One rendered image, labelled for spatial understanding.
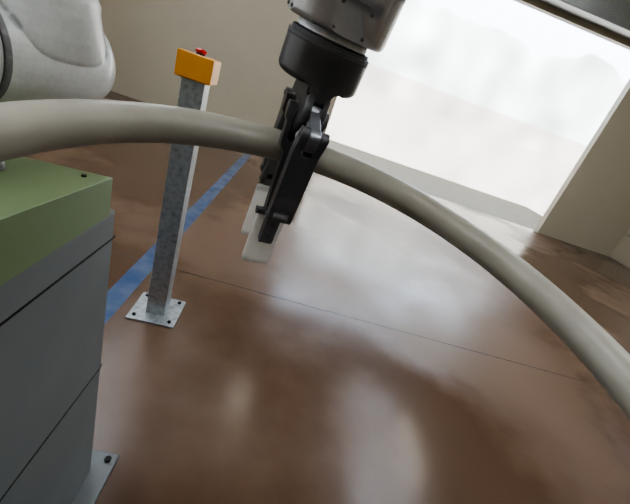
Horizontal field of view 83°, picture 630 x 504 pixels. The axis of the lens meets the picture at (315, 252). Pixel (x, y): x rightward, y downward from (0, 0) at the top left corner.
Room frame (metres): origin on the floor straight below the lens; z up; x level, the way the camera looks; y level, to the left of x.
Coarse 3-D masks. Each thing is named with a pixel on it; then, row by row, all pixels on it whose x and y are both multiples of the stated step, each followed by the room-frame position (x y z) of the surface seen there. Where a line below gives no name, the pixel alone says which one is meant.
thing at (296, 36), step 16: (288, 32) 0.34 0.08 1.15; (304, 32) 0.32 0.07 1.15; (288, 48) 0.33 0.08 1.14; (304, 48) 0.32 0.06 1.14; (320, 48) 0.32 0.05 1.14; (336, 48) 0.32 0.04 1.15; (288, 64) 0.33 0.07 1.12; (304, 64) 0.32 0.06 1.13; (320, 64) 0.32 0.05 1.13; (336, 64) 0.32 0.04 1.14; (352, 64) 0.33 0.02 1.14; (304, 80) 0.32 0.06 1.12; (320, 80) 0.32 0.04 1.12; (336, 80) 0.33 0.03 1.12; (352, 80) 0.34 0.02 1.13; (304, 96) 0.33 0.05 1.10; (320, 96) 0.33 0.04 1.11; (336, 96) 0.33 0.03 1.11; (352, 96) 0.35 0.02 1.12; (304, 112) 0.32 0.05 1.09
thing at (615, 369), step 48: (0, 144) 0.17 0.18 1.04; (48, 144) 0.20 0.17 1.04; (96, 144) 0.24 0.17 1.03; (192, 144) 0.30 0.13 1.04; (240, 144) 0.33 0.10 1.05; (384, 192) 0.38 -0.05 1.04; (480, 240) 0.35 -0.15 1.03; (528, 288) 0.31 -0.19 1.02; (576, 336) 0.27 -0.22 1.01; (624, 384) 0.23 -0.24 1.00
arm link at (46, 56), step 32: (0, 0) 0.49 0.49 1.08; (32, 0) 0.51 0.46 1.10; (64, 0) 0.54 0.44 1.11; (96, 0) 0.60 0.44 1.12; (0, 32) 0.47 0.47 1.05; (32, 32) 0.50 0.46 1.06; (64, 32) 0.54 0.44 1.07; (96, 32) 0.59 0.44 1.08; (32, 64) 0.50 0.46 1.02; (64, 64) 0.54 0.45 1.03; (96, 64) 0.60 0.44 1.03; (0, 96) 0.47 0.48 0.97; (32, 96) 0.51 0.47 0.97; (64, 96) 0.56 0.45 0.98; (96, 96) 0.62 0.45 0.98
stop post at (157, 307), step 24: (192, 72) 1.24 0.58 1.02; (216, 72) 1.31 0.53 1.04; (192, 96) 1.26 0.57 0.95; (168, 168) 1.26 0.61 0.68; (192, 168) 1.31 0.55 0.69; (168, 192) 1.26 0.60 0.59; (168, 216) 1.26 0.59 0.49; (168, 240) 1.26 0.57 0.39; (168, 264) 1.27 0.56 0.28; (168, 288) 1.27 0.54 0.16; (144, 312) 1.25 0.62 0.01; (168, 312) 1.30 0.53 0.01
